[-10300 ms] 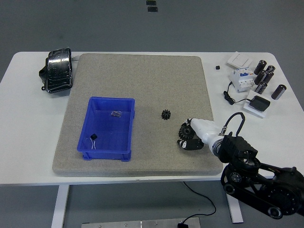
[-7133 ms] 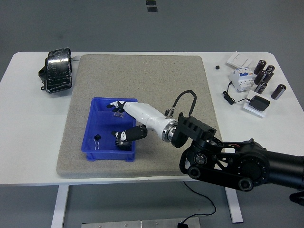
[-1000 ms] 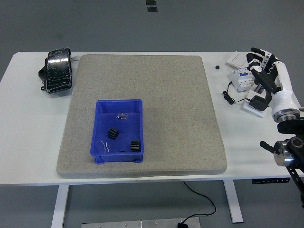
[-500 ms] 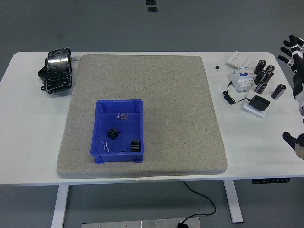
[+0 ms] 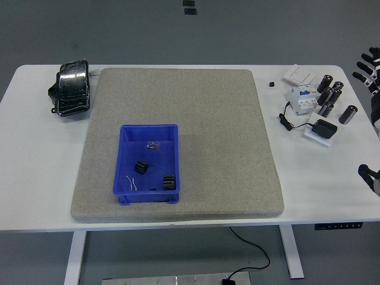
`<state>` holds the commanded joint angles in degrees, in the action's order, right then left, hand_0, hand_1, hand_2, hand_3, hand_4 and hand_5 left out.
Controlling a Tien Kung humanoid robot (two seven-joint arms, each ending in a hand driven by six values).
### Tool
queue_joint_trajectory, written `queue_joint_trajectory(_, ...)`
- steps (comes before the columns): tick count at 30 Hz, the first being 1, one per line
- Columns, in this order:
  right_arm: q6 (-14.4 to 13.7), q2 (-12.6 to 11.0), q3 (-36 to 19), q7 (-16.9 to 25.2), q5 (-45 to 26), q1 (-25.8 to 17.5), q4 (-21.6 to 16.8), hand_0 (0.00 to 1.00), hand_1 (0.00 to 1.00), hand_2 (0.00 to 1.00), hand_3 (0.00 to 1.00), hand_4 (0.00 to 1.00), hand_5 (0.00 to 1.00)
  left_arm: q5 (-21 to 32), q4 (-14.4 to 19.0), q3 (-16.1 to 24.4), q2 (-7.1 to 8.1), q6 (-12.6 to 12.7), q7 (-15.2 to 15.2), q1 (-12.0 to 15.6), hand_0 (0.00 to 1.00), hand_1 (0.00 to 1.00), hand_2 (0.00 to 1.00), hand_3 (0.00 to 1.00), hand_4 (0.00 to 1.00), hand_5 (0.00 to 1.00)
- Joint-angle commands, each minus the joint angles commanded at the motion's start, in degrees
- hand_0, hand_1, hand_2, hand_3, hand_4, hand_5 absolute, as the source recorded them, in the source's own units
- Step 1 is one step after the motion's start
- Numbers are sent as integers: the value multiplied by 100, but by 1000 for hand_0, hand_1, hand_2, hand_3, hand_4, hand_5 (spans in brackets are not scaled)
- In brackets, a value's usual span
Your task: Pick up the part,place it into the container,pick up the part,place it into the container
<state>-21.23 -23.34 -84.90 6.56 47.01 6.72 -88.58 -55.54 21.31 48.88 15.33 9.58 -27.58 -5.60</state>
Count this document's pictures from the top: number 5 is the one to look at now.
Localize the blue plastic box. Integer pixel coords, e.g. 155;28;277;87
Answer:
112;123;181;205

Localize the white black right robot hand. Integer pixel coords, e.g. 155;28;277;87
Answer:
352;46;380;197

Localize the black wrapped keyboard device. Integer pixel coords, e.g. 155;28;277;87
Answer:
48;59;92;117

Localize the black adapter cord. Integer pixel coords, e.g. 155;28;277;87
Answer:
278;102;314;131

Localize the flat white block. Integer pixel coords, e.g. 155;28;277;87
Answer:
303;112;335;148

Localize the small black gear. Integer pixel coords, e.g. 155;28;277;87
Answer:
134;159;148;175

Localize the grey-brown mat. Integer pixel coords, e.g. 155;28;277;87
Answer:
70;68;285;223

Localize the black table control panel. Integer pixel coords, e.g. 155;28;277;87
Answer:
314;221;363;230

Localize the black power adapter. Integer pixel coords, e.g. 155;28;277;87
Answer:
311;119;338;140

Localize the black floor cable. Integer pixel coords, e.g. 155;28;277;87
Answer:
228;227;271;278

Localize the grey metal floor plate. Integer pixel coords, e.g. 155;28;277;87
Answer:
102;271;252;285

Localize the large black gear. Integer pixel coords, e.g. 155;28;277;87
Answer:
162;174;178;191

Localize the white blue circuit breaker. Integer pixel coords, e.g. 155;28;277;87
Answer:
286;84;321;117

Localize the white table leg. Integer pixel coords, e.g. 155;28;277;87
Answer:
64;230;87;285
278;224;305;280

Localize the white wall switch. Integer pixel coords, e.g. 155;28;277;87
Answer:
283;64;317;86

